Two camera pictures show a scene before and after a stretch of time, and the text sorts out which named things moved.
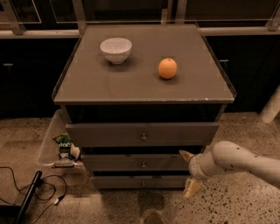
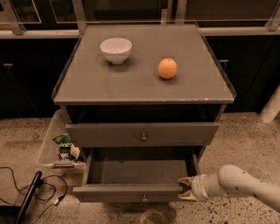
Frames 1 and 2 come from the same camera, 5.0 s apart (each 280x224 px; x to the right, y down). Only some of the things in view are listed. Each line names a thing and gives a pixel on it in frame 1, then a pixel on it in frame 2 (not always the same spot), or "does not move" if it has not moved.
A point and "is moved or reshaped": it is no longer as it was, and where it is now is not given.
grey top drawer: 143,135 does not move
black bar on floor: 27,199 does not move
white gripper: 195,167 to 198,186
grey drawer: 137,162 is moved or reshaped
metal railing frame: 80,25 does not move
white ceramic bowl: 116,50 does not move
